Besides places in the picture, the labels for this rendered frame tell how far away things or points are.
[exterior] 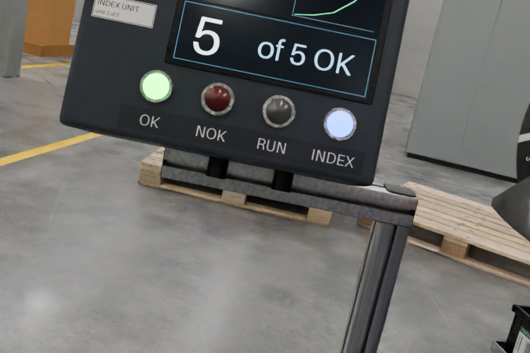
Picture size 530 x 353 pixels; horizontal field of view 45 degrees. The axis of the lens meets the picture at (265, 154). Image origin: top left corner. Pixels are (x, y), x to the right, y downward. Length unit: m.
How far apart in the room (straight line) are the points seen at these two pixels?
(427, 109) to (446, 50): 0.61
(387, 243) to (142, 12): 0.31
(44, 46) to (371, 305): 8.26
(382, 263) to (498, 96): 6.03
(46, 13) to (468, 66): 5.26
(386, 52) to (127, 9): 0.21
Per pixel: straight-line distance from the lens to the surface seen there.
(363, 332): 0.64
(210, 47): 0.52
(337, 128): 0.51
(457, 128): 6.64
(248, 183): 0.59
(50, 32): 8.85
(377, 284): 0.63
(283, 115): 0.51
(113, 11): 0.54
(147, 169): 3.95
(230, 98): 0.51
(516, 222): 1.09
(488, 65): 6.59
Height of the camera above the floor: 1.20
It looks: 13 degrees down
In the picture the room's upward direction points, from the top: 12 degrees clockwise
